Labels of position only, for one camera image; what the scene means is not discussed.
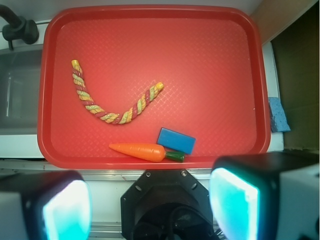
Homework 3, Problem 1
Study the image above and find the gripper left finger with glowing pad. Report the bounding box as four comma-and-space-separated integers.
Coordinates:
0, 170, 93, 240

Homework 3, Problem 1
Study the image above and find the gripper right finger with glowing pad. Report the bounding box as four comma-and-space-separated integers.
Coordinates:
209, 151, 320, 240

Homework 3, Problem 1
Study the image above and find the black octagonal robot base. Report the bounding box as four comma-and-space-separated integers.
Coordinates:
120, 169, 219, 240

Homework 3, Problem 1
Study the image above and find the blue sponge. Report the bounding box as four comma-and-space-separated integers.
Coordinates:
268, 97, 291, 133

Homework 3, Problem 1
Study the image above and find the blue rectangular block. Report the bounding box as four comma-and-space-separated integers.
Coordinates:
157, 127, 196, 155

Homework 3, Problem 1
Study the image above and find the orange toy carrot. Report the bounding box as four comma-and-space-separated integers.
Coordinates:
108, 143, 185, 163

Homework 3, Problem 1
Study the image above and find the metal sink basin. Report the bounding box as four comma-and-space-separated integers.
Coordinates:
0, 46, 42, 135

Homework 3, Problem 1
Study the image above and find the red plastic tray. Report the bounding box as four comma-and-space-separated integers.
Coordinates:
37, 5, 271, 170

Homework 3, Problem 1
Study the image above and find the black faucet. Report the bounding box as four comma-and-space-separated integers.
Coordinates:
0, 4, 40, 51

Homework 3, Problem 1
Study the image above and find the multicolored twisted rope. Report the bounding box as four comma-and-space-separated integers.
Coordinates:
71, 59, 165, 126

